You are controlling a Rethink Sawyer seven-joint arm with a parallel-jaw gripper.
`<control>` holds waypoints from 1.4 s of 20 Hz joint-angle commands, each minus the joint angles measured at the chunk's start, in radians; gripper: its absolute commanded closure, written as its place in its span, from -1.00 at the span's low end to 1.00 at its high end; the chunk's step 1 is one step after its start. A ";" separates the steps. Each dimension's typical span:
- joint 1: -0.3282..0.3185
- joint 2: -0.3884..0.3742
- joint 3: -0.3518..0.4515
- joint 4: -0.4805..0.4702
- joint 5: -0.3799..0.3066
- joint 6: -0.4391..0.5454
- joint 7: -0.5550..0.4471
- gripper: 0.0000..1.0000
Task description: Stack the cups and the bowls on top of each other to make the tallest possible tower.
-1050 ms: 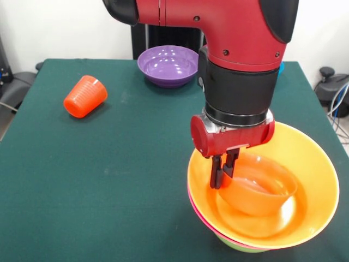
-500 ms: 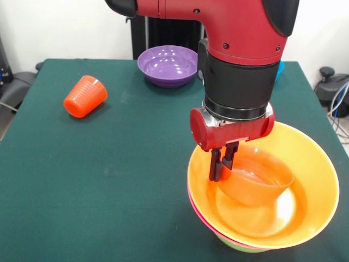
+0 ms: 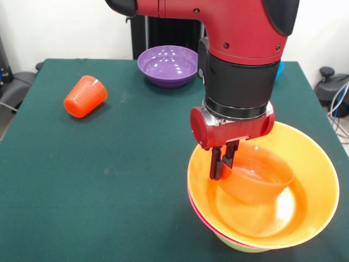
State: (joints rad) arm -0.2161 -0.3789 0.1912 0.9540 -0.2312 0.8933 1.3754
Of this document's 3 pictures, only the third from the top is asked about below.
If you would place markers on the orange-red plastic cup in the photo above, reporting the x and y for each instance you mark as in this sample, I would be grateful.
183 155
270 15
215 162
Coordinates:
84 98

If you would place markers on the medium green bowl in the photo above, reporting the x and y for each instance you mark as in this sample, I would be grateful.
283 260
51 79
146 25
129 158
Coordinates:
237 247

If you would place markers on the small orange bowl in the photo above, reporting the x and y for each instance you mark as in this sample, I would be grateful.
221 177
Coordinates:
256 185

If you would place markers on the small blue bowl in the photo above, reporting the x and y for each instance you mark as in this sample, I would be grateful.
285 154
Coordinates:
280 71

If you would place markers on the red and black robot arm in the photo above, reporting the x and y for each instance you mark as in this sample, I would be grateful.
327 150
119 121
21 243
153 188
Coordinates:
231 32

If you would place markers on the large pink bowl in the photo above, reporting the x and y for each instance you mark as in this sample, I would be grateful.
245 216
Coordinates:
196 210

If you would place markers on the black electronics box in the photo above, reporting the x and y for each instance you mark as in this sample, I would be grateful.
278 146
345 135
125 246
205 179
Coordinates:
5 62

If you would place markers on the dark green tablecloth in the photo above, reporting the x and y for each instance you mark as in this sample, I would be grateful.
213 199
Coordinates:
81 191

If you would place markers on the purple bowl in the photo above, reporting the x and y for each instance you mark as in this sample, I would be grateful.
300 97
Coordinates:
169 65

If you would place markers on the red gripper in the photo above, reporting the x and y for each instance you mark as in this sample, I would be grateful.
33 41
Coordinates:
229 131

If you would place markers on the large orange bowl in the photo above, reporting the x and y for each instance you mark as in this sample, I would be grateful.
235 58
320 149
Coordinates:
313 169

